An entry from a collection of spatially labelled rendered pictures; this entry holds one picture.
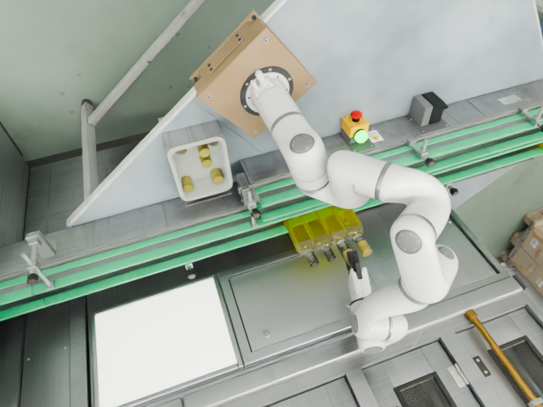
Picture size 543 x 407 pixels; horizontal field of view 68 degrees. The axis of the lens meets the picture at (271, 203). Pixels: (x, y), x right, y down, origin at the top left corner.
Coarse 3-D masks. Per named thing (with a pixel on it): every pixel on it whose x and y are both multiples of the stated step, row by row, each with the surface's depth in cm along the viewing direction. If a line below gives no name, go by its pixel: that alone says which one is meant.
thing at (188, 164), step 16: (192, 144) 116; (224, 144) 120; (176, 160) 127; (192, 160) 129; (224, 160) 126; (176, 176) 122; (192, 176) 134; (208, 176) 136; (224, 176) 135; (192, 192) 132; (208, 192) 132
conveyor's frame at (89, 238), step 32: (480, 96) 154; (512, 96) 153; (384, 128) 145; (416, 128) 144; (448, 128) 143; (256, 160) 137; (96, 224) 134; (128, 224) 133; (160, 224) 133; (0, 256) 128; (64, 256) 126
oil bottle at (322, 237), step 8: (304, 216) 136; (312, 216) 136; (320, 216) 136; (312, 224) 133; (320, 224) 133; (312, 232) 132; (320, 232) 131; (328, 232) 131; (320, 240) 129; (328, 240) 130; (320, 248) 130
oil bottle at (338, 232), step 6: (318, 210) 138; (324, 210) 137; (330, 210) 137; (324, 216) 136; (330, 216) 135; (336, 216) 135; (324, 222) 135; (330, 222) 134; (336, 222) 134; (330, 228) 132; (336, 228) 132; (342, 228) 132; (330, 234) 131; (336, 234) 131; (342, 234) 131; (336, 240) 131
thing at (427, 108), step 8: (416, 96) 143; (424, 96) 143; (432, 96) 142; (416, 104) 143; (424, 104) 140; (432, 104) 139; (440, 104) 139; (416, 112) 144; (424, 112) 140; (432, 112) 141; (440, 112) 142; (416, 120) 145; (424, 120) 142; (432, 120) 144
